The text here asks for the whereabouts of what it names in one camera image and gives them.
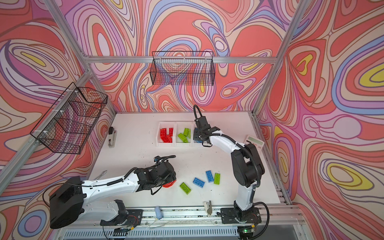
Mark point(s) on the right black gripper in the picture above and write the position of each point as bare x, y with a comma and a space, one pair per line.
196, 132

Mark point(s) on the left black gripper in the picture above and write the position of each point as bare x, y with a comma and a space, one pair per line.
173, 177

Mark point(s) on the red arch lego piece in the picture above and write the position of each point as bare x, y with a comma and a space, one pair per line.
169, 184

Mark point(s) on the green lego brick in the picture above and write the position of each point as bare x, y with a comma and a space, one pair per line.
185, 188
187, 132
217, 178
183, 138

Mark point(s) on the blue lego brick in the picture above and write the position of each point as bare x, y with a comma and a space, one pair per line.
209, 176
198, 182

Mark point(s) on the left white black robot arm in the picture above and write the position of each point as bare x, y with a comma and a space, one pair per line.
81, 201

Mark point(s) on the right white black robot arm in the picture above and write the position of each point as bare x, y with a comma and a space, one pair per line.
246, 163

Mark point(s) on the white three-compartment bin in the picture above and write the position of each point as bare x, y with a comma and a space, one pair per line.
177, 134

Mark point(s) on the silver pen on table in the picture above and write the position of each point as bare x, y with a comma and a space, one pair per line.
100, 175

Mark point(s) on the white pink calculator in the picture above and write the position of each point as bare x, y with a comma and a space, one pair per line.
255, 141

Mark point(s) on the white black remote device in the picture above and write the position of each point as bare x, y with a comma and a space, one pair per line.
112, 137

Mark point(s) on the light blue cylinder on rail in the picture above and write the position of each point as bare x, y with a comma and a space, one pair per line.
159, 213

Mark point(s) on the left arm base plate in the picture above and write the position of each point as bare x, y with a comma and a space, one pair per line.
131, 217

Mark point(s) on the beige clip on rail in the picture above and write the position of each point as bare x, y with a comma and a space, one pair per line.
208, 207

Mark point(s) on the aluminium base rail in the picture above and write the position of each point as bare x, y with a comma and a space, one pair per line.
197, 216

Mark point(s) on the black wire basket back wall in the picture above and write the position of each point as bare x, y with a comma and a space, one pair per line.
183, 68

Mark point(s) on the black wire basket wall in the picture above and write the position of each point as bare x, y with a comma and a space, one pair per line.
183, 68
67, 125

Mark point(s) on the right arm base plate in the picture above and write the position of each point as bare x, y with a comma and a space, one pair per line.
235, 216

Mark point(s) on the black wire basket left wall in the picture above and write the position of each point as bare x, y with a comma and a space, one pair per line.
67, 125

